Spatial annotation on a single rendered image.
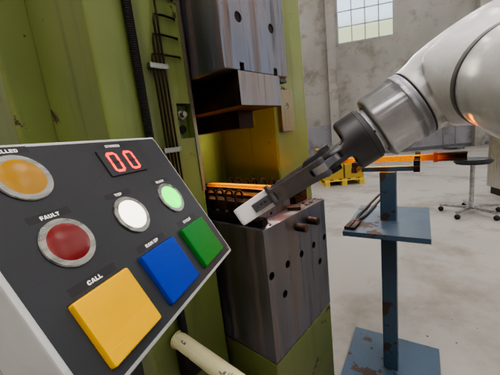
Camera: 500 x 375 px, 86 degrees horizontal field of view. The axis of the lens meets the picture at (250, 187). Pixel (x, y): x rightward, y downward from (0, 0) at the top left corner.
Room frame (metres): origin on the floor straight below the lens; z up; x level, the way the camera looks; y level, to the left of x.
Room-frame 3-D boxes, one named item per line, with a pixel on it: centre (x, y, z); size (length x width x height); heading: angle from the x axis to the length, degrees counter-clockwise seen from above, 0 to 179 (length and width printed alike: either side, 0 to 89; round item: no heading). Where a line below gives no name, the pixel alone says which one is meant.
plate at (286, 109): (1.19, -0.19, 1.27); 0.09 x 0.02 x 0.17; 137
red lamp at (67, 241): (0.28, 0.20, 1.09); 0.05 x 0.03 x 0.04; 137
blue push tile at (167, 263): (0.36, 0.13, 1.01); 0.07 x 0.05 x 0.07; 162
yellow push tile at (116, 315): (0.27, 0.16, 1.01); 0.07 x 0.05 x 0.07; 162
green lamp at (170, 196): (0.47, 0.14, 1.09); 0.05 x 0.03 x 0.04; 137
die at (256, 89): (1.01, 0.08, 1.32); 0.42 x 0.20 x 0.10; 47
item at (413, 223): (1.12, -0.59, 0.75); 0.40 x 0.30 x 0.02; 147
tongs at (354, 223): (1.28, -0.57, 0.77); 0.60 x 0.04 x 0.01; 141
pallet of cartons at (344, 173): (5.95, -1.97, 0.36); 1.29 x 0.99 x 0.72; 165
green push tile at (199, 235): (0.46, 0.10, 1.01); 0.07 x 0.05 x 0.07; 162
